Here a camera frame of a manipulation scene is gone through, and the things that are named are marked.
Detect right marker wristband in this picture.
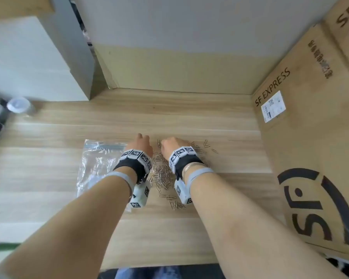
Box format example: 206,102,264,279
168,146,205,181

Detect silver bracelet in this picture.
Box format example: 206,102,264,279
181,162,204,176

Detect person's left forearm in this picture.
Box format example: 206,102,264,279
0,167,137,279

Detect left marker wristband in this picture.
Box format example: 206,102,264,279
113,149,153,183

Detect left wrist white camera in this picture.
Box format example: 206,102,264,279
129,180,151,209

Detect pile of silver paper clips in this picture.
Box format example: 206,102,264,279
147,138,219,211

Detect clear bottle white cap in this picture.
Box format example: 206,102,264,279
6,96,35,117

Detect person's legs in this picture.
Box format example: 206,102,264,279
97,264,225,279

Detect grey left forearm strap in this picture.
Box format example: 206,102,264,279
103,171,136,198

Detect white shipping label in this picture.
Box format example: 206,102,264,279
261,90,287,124

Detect person's left hand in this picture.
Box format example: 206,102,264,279
126,133,154,157

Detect grey right forearm strap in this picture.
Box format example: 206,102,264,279
187,167,214,189

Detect white cabinet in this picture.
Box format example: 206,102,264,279
0,0,95,102

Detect light wooden table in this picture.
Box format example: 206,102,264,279
0,88,289,270

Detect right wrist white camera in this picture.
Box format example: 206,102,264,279
174,178,193,205

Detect large cardboard box round logo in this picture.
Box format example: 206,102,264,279
251,21,349,256

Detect clear zip plastic bag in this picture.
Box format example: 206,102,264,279
76,139,131,212

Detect tan cardboard back panel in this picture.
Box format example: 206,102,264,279
93,45,280,95

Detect wrist white camera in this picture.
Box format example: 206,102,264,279
174,178,193,205
129,180,151,209

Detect marker wristband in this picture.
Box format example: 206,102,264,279
168,146,205,181
113,149,153,183

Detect person's right hand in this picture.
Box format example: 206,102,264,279
160,137,192,160

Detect grey forearm strap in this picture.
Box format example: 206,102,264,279
103,171,136,198
187,167,214,189

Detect person's right forearm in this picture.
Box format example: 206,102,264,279
183,165,349,279

